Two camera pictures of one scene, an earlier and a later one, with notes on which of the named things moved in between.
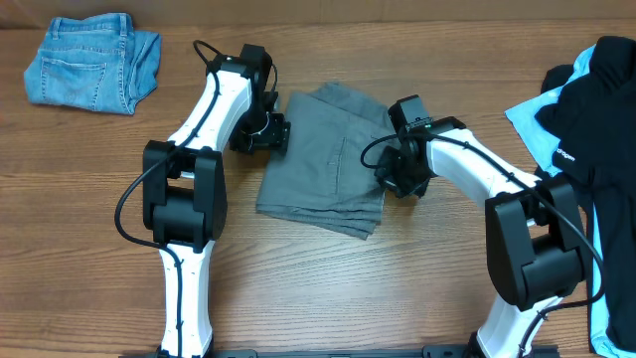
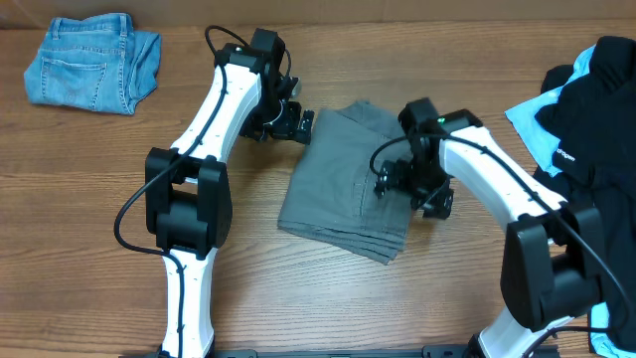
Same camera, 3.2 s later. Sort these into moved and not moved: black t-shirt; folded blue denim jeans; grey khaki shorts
Moved: grey khaki shorts
Not moved: folded blue denim jeans; black t-shirt
